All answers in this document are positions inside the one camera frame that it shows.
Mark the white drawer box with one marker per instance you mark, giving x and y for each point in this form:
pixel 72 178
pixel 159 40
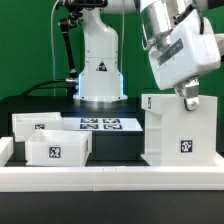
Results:
pixel 58 148
pixel 25 124

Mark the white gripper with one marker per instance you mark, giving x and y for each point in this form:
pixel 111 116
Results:
pixel 190 54

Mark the white front drawer box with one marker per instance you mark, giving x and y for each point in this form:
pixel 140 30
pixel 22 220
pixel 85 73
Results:
pixel 58 148

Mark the white fence frame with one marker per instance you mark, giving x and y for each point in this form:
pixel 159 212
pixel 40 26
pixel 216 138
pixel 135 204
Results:
pixel 37 179

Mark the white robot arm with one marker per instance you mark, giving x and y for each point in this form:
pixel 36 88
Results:
pixel 100 81

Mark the white marker sheet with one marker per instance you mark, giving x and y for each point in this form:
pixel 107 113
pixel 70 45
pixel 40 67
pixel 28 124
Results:
pixel 102 124

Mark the white drawer cabinet frame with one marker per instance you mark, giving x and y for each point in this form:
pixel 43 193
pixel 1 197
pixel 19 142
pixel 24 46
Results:
pixel 177 137

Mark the white rear drawer box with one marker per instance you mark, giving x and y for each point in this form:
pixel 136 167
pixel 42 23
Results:
pixel 25 124

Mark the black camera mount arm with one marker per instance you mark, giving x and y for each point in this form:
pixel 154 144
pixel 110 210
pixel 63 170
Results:
pixel 75 12

